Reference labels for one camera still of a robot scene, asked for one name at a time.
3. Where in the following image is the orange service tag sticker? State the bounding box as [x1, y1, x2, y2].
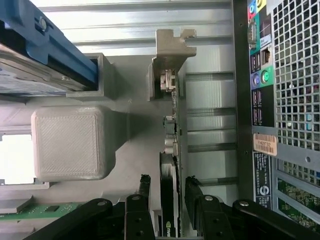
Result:
[252, 132, 279, 156]

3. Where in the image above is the hard disk in blue caddy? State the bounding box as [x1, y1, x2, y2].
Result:
[0, 0, 100, 97]

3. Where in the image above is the grey printed parts rack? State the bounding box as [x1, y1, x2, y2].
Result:
[0, 52, 188, 240]

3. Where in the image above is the green RAM stick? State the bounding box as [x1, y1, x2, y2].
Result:
[0, 203, 85, 221]

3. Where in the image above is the open black PC case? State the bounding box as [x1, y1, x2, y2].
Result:
[231, 0, 320, 229]

